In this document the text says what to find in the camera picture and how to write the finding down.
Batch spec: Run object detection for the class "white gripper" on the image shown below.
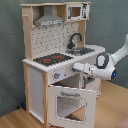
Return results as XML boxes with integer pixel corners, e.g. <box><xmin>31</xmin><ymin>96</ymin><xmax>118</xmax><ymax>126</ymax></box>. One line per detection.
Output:
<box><xmin>73</xmin><ymin>63</ymin><xmax>93</xmax><ymax>75</ymax></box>

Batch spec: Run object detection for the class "white oven door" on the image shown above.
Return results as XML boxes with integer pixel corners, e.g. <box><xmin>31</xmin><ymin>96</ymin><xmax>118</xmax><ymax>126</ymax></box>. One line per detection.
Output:
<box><xmin>49</xmin><ymin>85</ymin><xmax>97</xmax><ymax>128</ymax></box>

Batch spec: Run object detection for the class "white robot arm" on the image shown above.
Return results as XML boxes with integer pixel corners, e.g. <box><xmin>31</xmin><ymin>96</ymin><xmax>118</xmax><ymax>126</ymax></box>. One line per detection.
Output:
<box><xmin>73</xmin><ymin>34</ymin><xmax>128</xmax><ymax>80</ymax></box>

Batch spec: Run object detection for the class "wooden toy kitchen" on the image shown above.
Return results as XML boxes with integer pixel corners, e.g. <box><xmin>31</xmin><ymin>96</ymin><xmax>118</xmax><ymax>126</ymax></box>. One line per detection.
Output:
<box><xmin>22</xmin><ymin>2</ymin><xmax>104</xmax><ymax>128</ymax></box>

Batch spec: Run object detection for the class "grey toy sink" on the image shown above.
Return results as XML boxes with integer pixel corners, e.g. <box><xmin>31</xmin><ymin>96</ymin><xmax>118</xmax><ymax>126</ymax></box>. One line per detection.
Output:
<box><xmin>66</xmin><ymin>47</ymin><xmax>94</xmax><ymax>56</ymax></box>

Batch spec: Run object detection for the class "black toy faucet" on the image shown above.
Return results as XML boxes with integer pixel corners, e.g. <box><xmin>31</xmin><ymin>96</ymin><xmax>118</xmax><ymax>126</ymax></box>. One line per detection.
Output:
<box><xmin>67</xmin><ymin>33</ymin><xmax>82</xmax><ymax>49</ymax></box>

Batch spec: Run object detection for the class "black toy stovetop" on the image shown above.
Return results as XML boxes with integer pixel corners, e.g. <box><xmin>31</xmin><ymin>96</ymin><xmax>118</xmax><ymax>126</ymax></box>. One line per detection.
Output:
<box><xmin>34</xmin><ymin>53</ymin><xmax>71</xmax><ymax>67</ymax></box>

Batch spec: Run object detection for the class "white toy microwave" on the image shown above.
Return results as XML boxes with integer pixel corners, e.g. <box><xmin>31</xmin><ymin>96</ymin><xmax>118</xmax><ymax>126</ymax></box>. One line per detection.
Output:
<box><xmin>67</xmin><ymin>3</ymin><xmax>90</xmax><ymax>21</ymax></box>

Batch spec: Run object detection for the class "grey range hood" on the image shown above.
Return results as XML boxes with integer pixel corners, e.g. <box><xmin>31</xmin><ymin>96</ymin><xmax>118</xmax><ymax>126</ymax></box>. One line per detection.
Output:
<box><xmin>34</xmin><ymin>6</ymin><xmax>64</xmax><ymax>27</ymax></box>

